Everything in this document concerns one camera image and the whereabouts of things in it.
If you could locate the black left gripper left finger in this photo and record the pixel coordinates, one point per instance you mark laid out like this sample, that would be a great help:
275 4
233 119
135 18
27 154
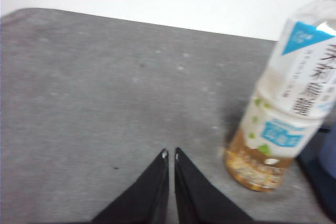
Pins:
147 195

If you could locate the dark blue rectangular tray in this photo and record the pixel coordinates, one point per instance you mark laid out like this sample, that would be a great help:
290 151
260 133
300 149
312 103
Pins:
312 171

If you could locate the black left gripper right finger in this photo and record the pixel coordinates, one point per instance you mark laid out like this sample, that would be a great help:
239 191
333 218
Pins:
199 197

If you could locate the jasmine tea bottle white label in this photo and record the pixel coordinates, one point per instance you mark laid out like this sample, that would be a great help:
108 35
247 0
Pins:
286 103

